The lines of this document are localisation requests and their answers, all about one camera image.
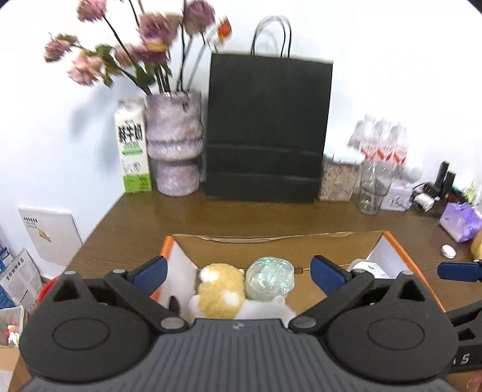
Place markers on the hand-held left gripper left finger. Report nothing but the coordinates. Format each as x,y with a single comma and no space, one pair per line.
151,270

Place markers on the clear container of seeds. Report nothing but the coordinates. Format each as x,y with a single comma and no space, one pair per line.
337,181

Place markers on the red object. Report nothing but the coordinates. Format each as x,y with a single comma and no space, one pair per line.
47,288

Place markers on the white wet wipes pack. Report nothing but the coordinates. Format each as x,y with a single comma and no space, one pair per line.
372,268

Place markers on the white green milk carton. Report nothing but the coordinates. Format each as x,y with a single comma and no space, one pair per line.
131,150

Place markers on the purple tissue pack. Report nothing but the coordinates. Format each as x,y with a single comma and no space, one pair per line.
459,222

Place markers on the tall black tube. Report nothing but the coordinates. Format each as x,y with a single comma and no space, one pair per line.
443,171

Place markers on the water bottle red label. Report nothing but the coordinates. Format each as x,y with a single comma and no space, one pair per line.
399,145
363,137
382,141

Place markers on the white round speaker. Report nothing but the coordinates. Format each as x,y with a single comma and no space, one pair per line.
412,174

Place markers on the yellow round object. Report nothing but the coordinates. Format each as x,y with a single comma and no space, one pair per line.
477,247

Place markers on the floral tin box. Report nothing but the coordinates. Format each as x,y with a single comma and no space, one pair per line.
397,198

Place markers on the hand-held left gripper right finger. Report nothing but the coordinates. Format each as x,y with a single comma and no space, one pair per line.
328,274

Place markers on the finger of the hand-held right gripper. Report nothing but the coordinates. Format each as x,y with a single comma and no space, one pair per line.
457,271
467,314

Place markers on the pale green wrapped ball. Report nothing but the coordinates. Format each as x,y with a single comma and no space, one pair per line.
269,279

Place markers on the clear glass cup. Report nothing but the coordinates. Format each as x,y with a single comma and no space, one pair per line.
371,196

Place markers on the wooden desktop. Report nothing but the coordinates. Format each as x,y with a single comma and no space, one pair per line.
263,218

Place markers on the yellow white plush toy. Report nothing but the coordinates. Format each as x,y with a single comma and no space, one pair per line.
220,290

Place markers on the dried pink flower bouquet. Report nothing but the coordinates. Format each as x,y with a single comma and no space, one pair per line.
150,52

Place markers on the white charger plug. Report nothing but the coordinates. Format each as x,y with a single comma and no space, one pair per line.
423,201

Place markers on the purple marbled vase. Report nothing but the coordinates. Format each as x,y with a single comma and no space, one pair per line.
173,150

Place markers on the short black tube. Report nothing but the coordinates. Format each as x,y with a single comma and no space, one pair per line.
450,183

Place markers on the black paper bag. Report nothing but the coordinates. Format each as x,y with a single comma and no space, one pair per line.
263,132

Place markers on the small white round case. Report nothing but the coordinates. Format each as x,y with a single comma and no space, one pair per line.
448,251

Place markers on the white board with label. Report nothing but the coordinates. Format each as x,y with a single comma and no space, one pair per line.
52,237

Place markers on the orange white cardboard box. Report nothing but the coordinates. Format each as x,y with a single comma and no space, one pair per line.
263,248

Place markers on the leaflets and boxes left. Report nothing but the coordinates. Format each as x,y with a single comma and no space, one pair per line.
19,279

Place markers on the black power strip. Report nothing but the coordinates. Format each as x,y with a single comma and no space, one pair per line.
433,187

